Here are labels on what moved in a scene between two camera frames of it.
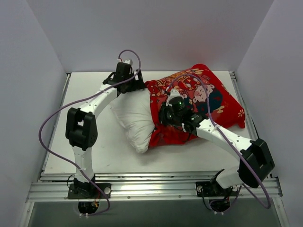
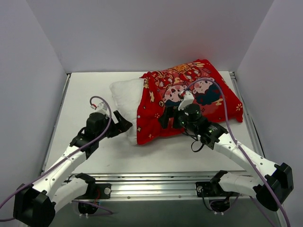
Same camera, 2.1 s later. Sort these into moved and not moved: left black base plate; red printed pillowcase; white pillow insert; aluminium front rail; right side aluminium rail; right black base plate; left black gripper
Moved: white pillow insert; red printed pillowcase; left black gripper
Not moved: right side aluminium rail; left black base plate; aluminium front rail; right black base plate
